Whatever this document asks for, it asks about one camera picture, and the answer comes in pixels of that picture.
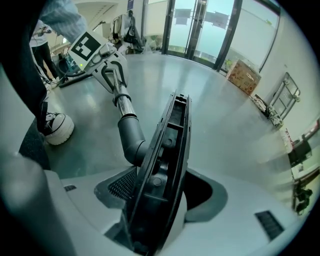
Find black framed glass doors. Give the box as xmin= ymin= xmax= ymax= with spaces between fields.
xmin=161 ymin=0 xmax=280 ymax=73

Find patterned cardboard box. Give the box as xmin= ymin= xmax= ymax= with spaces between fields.
xmin=226 ymin=59 xmax=262 ymax=96

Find folded platform trolley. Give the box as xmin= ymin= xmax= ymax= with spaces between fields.
xmin=267 ymin=71 xmax=301 ymax=126

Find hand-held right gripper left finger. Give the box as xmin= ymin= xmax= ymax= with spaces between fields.
xmin=44 ymin=165 xmax=138 ymax=256

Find black vacuum nozzle head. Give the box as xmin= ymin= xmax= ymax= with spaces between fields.
xmin=117 ymin=91 xmax=194 ymax=255

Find black bag on stand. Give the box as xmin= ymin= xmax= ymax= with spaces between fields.
xmin=123 ymin=9 xmax=145 ymax=51

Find person's black trousers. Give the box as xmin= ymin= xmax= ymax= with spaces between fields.
xmin=0 ymin=0 xmax=52 ymax=173

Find person's left forearm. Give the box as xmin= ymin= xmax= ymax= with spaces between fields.
xmin=39 ymin=0 xmax=88 ymax=45

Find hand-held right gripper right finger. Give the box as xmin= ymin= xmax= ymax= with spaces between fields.
xmin=159 ymin=167 xmax=307 ymax=256

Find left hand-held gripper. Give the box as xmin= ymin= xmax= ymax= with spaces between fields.
xmin=68 ymin=31 xmax=130 ymax=94

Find black vacuum hose metal wand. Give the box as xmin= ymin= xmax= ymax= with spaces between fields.
xmin=58 ymin=66 xmax=139 ymax=119

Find person's black white sneaker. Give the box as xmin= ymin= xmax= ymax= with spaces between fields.
xmin=44 ymin=112 xmax=75 ymax=146

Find black cabinet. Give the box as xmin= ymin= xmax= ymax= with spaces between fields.
xmin=287 ymin=136 xmax=313 ymax=167

